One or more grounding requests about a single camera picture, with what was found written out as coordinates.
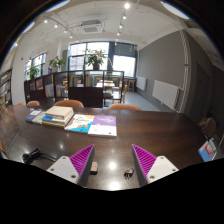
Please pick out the medium potted plant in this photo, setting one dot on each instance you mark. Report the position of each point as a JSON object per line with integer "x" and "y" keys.
{"x": 56, "y": 63}

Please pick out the large white wall radiator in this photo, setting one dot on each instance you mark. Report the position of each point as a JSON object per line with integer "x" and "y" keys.
{"x": 166, "y": 95}

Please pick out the brown chair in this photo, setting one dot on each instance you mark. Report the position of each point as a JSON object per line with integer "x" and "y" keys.
{"x": 207, "y": 127}

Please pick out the dark wooden shelf unit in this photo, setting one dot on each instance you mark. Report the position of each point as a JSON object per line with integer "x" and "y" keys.
{"x": 85, "y": 96}

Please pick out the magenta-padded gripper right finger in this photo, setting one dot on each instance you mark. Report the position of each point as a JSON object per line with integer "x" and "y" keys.
{"x": 163, "y": 168}

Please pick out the purple and white book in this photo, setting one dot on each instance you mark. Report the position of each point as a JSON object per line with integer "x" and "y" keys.
{"x": 103, "y": 126}

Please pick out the black wood-topped power strip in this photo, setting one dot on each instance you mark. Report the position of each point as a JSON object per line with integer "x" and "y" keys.
{"x": 94, "y": 167}

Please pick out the large potted plant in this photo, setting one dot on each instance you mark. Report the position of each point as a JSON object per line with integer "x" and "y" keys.
{"x": 96, "y": 59}

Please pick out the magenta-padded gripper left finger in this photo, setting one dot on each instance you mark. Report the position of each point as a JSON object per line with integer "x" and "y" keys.
{"x": 63, "y": 169}

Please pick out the orange-brown chair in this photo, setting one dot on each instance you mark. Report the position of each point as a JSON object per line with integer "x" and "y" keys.
{"x": 124, "y": 107}
{"x": 33, "y": 103}
{"x": 69, "y": 103}

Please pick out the white illustrated blue book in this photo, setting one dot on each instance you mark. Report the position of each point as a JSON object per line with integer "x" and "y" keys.
{"x": 79, "y": 123}

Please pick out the thin blue book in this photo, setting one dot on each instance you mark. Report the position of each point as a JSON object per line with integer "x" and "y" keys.
{"x": 34, "y": 116}

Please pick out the small potted plant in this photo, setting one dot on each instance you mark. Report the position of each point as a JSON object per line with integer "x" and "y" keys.
{"x": 33, "y": 71}

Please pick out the ceiling spot lights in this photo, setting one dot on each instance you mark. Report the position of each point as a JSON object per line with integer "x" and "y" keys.
{"x": 127, "y": 5}

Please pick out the wall bookshelf unit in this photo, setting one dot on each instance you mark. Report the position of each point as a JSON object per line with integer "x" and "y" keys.
{"x": 5, "y": 88}

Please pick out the ceiling air conditioner unit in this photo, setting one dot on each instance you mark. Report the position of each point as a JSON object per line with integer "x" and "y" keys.
{"x": 90, "y": 26}

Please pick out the thick cream book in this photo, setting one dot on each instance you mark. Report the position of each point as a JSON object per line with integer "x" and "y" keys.
{"x": 59, "y": 112}

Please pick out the blue and red box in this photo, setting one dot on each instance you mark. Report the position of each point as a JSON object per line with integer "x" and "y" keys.
{"x": 207, "y": 150}

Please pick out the far wooden tables and chairs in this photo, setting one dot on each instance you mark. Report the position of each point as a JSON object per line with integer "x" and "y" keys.
{"x": 108, "y": 85}

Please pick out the white vertical wall pipe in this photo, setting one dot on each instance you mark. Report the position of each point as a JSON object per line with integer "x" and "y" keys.
{"x": 184, "y": 70}

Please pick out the grey door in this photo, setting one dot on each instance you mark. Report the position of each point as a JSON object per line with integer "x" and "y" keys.
{"x": 201, "y": 93}

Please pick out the small white wall radiator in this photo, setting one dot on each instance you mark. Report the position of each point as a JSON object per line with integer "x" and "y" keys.
{"x": 141, "y": 83}

